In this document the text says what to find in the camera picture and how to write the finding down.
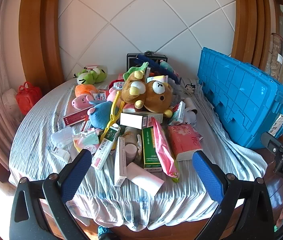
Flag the blue plastic crate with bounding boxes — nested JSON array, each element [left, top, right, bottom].
[[197, 47, 283, 148]]

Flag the pastel tissue pack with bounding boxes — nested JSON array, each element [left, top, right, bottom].
[[73, 129, 100, 153]]

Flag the white paper roll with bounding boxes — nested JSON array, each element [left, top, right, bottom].
[[183, 99, 194, 112]]

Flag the pink plastic packet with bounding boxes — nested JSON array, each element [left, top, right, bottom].
[[152, 117, 180, 182]]

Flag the large pink pig plush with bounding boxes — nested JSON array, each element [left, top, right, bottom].
[[106, 87, 123, 103]]

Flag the clear plastic box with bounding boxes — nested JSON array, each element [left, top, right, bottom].
[[51, 126, 74, 147]]

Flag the tan bear plush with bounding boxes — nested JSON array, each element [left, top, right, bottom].
[[121, 74, 148, 109]]

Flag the long red box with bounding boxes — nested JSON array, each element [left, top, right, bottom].
[[63, 109, 92, 127]]

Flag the pink cup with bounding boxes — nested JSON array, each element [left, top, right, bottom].
[[124, 144, 137, 162]]

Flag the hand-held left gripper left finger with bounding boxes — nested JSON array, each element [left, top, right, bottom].
[[9, 149, 93, 240]]

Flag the white pill bottle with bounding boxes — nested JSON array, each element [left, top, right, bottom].
[[124, 126, 142, 143]]

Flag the white bag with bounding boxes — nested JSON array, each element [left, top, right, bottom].
[[1, 88, 23, 125]]

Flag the yellow plastic tongs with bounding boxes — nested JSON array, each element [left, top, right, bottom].
[[99, 90, 122, 143]]

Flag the blue pig plush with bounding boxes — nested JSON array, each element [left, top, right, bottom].
[[86, 100, 117, 130]]

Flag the white red medicine box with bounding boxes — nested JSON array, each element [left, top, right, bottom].
[[91, 124, 120, 170]]

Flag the small dark-haired figure toy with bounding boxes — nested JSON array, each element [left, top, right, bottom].
[[181, 82, 198, 95]]

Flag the brown bear plush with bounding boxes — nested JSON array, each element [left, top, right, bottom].
[[141, 76, 174, 117]]

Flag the white paper sheet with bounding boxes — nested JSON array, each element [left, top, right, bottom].
[[126, 162, 165, 197]]

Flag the green plush toy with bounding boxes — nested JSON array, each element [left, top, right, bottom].
[[123, 62, 150, 80]]

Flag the pink tissue pack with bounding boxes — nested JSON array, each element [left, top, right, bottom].
[[168, 125, 204, 162]]

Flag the grey plush toy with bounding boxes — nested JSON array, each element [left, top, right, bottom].
[[168, 76, 182, 100]]

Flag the striped light blue tablecloth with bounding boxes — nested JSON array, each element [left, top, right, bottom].
[[8, 76, 268, 232]]

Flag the white plush toy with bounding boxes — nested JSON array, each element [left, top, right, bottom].
[[183, 109, 197, 127]]

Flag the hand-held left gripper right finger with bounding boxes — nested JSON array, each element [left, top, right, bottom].
[[192, 151, 275, 240]]

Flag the curved wooden frame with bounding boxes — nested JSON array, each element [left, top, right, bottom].
[[230, 0, 277, 80], [18, 0, 65, 88]]

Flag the pastel pad pack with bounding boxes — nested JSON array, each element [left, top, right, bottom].
[[153, 74, 169, 83]]

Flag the round wooden desktop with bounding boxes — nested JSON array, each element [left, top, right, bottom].
[[39, 150, 283, 240]]

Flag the small green white box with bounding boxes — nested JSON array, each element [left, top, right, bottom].
[[169, 101, 185, 125]]

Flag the white cardboard box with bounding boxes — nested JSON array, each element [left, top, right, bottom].
[[120, 112, 163, 130]]

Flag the green medicine box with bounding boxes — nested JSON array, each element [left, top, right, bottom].
[[142, 127, 162, 172]]

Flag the long white box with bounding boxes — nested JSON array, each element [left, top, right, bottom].
[[114, 137, 128, 187]]

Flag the green frog plush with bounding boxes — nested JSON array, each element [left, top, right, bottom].
[[74, 66, 108, 85]]

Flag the white blue medicine box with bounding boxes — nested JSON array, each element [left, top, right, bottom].
[[93, 91, 108, 102]]

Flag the orange-dressed pink pig plush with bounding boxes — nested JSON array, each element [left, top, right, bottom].
[[71, 84, 99, 109]]

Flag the black storage box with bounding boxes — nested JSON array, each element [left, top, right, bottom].
[[126, 52, 168, 73]]

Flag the teal object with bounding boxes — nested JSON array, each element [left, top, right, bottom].
[[98, 226, 118, 240]]

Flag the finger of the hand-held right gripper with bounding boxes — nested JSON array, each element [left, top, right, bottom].
[[261, 131, 283, 159]]

